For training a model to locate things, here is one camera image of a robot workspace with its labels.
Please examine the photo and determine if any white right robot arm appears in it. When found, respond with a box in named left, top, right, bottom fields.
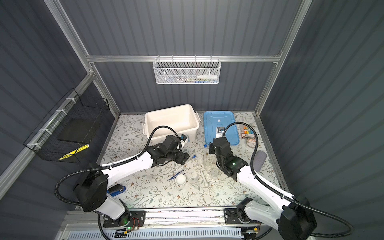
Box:
left=209, top=138, right=317, bottom=240

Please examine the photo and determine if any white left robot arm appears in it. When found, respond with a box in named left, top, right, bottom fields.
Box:
left=74, top=134, right=190, bottom=226

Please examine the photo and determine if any small clear glass beaker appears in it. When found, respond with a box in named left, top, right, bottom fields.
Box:
left=209, top=168, right=220, bottom=179

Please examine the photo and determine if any grey oval stone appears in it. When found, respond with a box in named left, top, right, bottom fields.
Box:
left=252, top=151, right=267, bottom=173

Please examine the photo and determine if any blue plastic box lid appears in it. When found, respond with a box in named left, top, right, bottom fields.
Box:
left=203, top=111, right=240, bottom=146

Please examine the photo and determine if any white ceramic pestle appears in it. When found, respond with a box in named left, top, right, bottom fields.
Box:
left=200, top=171, right=210, bottom=188

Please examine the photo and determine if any white ceramic mortar bowl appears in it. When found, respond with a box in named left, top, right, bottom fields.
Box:
left=175, top=175, right=187, bottom=186

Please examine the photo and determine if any white plastic storage box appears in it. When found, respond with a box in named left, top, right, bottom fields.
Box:
left=143, top=104, right=201, bottom=142

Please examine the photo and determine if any colourful pH paper pack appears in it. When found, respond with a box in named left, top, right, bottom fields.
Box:
left=241, top=126, right=255, bottom=139

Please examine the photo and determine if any blue object at table edge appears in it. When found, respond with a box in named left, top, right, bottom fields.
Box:
left=107, top=184, right=126, bottom=197

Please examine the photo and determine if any white bottle in basket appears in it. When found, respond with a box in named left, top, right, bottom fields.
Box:
left=197, top=75, right=219, bottom=81

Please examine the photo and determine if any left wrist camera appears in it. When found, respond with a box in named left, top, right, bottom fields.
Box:
left=180, top=134, right=189, bottom=144

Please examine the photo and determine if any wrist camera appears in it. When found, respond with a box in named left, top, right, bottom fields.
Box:
left=216, top=127, right=226, bottom=139
left=180, top=134, right=189, bottom=144

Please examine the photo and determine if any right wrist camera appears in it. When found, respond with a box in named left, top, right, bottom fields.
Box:
left=216, top=127, right=226, bottom=139

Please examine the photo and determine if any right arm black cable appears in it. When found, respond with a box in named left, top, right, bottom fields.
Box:
left=221, top=121, right=355, bottom=239

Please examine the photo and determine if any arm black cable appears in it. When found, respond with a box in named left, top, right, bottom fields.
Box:
left=221, top=121, right=355, bottom=239
left=53, top=125, right=184, bottom=206

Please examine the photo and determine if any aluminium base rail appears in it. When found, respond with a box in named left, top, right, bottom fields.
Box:
left=59, top=206, right=262, bottom=232

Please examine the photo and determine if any white wire mesh basket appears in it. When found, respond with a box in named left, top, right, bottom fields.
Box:
left=153, top=58, right=222, bottom=85

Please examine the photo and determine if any black wire wall basket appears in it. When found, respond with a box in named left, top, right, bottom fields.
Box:
left=24, top=91, right=110, bottom=163

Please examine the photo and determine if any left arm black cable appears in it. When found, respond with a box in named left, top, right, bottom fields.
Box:
left=53, top=125, right=184, bottom=206

